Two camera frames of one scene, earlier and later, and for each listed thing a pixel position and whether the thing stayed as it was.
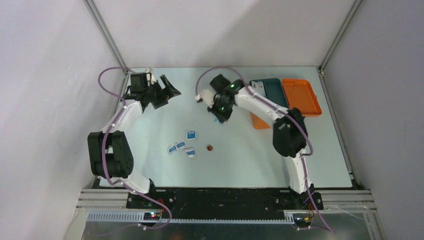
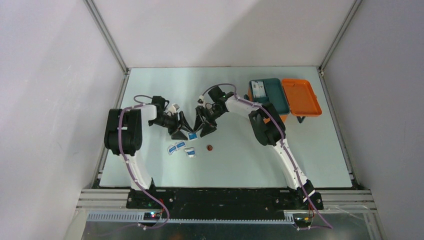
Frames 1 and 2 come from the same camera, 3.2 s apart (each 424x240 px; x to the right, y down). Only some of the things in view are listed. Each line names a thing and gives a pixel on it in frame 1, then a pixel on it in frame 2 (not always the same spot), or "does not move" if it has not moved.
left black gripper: x=163 y=98 to x=183 y=121
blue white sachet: x=258 y=87 does not move
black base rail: x=195 y=202 does not move
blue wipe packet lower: x=190 y=152 does not move
